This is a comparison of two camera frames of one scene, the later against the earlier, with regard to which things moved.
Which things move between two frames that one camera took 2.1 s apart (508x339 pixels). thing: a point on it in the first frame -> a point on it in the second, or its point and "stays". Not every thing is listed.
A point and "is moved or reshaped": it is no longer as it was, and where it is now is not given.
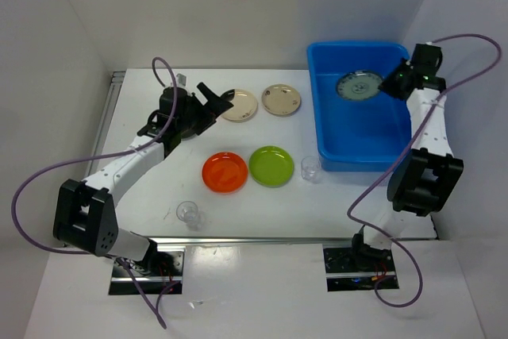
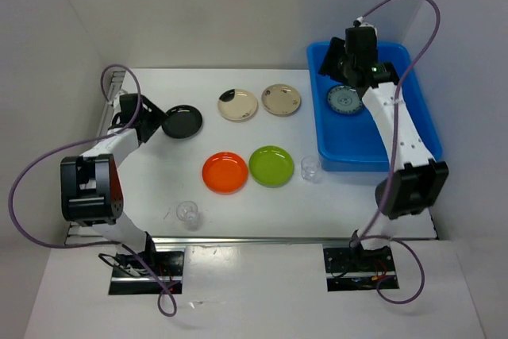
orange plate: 225,172 stays
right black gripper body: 396,67 -> 344,64
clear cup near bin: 310,167 stays
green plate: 271,167 stays
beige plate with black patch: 244,106 stays
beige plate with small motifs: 281,99 stays
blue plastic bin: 358,136 stays
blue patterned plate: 359,85 is moved or reshaped
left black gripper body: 197,113 -> 153,119
